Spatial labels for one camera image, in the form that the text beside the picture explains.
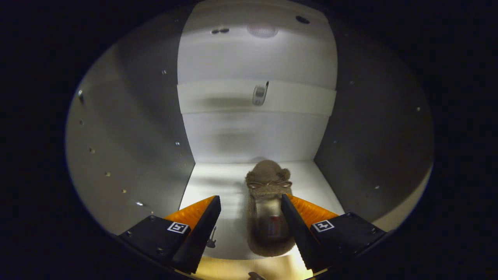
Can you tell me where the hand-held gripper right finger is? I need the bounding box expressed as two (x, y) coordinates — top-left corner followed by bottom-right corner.
(281, 194), (386, 273)

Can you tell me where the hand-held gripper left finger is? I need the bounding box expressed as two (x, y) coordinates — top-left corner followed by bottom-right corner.
(118, 195), (221, 275)

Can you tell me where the dark grey shoe cabinet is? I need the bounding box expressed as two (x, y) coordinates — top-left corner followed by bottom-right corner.
(65, 0), (434, 261)

